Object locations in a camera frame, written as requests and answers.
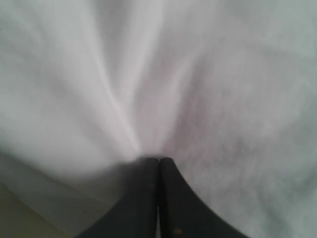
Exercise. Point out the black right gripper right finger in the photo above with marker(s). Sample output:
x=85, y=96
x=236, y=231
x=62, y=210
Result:
x=182, y=214

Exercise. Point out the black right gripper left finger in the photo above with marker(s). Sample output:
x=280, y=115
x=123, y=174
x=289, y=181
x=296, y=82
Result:
x=135, y=214

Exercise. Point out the white t-shirt red lettering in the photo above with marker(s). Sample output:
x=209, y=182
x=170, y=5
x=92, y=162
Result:
x=227, y=88

